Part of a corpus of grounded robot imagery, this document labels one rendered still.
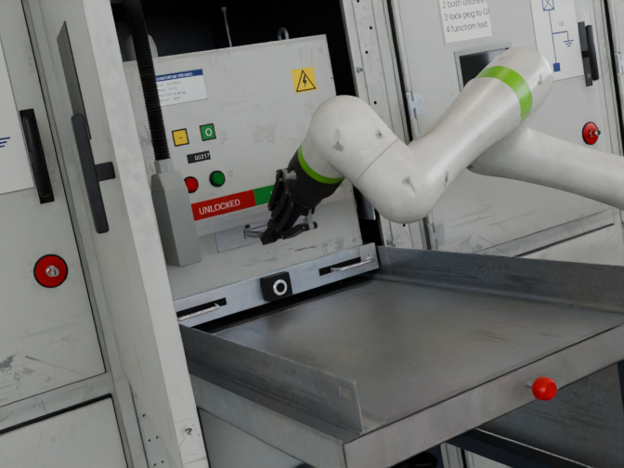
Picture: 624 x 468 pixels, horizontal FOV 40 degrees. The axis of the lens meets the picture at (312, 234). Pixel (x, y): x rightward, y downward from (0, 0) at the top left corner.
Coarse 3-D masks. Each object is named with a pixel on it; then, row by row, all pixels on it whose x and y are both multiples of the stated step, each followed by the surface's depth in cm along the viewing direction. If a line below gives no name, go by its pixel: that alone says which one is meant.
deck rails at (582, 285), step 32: (416, 256) 181; (448, 256) 172; (480, 256) 163; (512, 256) 156; (448, 288) 169; (480, 288) 164; (512, 288) 158; (544, 288) 151; (576, 288) 145; (608, 288) 139; (192, 352) 149; (224, 352) 137; (256, 352) 126; (256, 384) 129; (288, 384) 120; (320, 384) 111; (352, 384) 104; (320, 416) 113; (352, 416) 106
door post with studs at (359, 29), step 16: (352, 0) 183; (368, 0) 185; (352, 16) 184; (368, 16) 185; (352, 32) 184; (368, 32) 185; (352, 48) 184; (368, 48) 185; (352, 64) 188; (368, 64) 186; (368, 80) 186; (368, 96) 186; (384, 96) 188; (384, 112) 188; (384, 224) 190; (400, 224) 192; (384, 240) 190; (400, 240) 192
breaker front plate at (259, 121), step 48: (288, 48) 180; (144, 96) 164; (240, 96) 175; (288, 96) 181; (144, 144) 165; (192, 144) 170; (240, 144) 175; (288, 144) 181; (240, 240) 176; (288, 240) 182; (336, 240) 188; (192, 288) 171
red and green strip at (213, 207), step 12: (240, 192) 176; (252, 192) 177; (264, 192) 178; (192, 204) 170; (204, 204) 171; (216, 204) 173; (228, 204) 174; (240, 204) 176; (252, 204) 177; (204, 216) 172
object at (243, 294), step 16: (336, 256) 187; (352, 256) 189; (272, 272) 179; (304, 272) 183; (320, 272) 185; (336, 272) 187; (352, 272) 189; (224, 288) 173; (240, 288) 175; (256, 288) 177; (304, 288) 183; (176, 304) 168; (192, 304) 170; (208, 304) 172; (224, 304) 173; (240, 304) 175; (256, 304) 177; (192, 320) 170; (208, 320) 172
